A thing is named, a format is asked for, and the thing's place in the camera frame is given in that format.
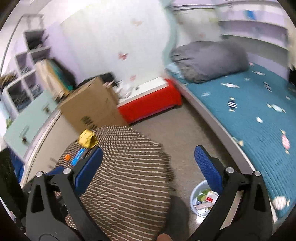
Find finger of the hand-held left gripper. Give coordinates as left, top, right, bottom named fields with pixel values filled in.
left=47, top=165, right=70, bottom=178

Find black hanging cloth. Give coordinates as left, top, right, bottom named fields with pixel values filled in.
left=288, top=67, right=296, bottom=87

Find blue plaid pillow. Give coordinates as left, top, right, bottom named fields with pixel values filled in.
left=165, top=62, right=186, bottom=80

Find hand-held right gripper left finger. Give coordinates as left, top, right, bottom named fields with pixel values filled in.
left=25, top=147, right=106, bottom=241

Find light blue drawer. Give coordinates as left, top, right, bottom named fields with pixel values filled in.
left=3, top=109, right=44, bottom=151
left=30, top=89, right=59, bottom=121

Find yellow packet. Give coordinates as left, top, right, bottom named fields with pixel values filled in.
left=79, top=130, right=99, bottom=149

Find grey quilt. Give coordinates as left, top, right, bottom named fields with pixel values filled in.
left=170, top=41, right=250, bottom=84

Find white plastic bag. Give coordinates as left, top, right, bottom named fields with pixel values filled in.
left=117, top=82, right=134, bottom=98

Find white wardrobe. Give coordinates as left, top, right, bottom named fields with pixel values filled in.
left=60, top=0, right=176, bottom=91

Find light blue bunk bed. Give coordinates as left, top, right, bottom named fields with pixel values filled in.
left=161, top=0, right=296, bottom=232

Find brown polka dot round table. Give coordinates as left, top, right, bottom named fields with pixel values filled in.
left=54, top=125, right=173, bottom=241

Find green packet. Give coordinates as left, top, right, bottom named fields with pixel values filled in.
left=196, top=189, right=210, bottom=201

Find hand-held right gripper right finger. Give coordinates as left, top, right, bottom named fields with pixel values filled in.
left=187, top=145, right=274, bottom=241

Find pale blue waste bin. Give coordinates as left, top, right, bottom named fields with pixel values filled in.
left=190, top=180, right=221, bottom=217

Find red bench with white top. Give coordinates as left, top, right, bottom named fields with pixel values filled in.
left=117, top=77, right=183, bottom=125

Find black bag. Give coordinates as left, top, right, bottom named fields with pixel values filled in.
left=79, top=73, right=114, bottom=87

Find blue storage bag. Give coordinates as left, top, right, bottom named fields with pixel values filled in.
left=13, top=159, right=25, bottom=181

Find white low cabinet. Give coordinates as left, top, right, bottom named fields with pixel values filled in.
left=23, top=109, right=82, bottom=184

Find red white small box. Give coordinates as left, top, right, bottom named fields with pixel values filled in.
left=205, top=191, right=219, bottom=204

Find curved metal rail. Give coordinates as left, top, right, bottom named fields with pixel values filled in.
left=0, top=13, right=45, bottom=70

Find large cardboard box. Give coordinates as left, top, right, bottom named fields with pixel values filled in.
left=59, top=76, right=128, bottom=131

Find black hanging coat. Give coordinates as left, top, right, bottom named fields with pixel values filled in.
left=58, top=62, right=77, bottom=90

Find blue wrapper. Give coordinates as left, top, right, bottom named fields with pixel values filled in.
left=69, top=149, right=90, bottom=166

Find green hanging garment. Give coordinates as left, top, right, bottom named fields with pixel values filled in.
left=52, top=61, right=70, bottom=91

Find bed with teal sheet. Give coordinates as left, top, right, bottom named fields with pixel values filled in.
left=183, top=62, right=296, bottom=219

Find white shelf cabinet with drawers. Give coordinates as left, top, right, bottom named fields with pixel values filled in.
left=0, top=29, right=61, bottom=112

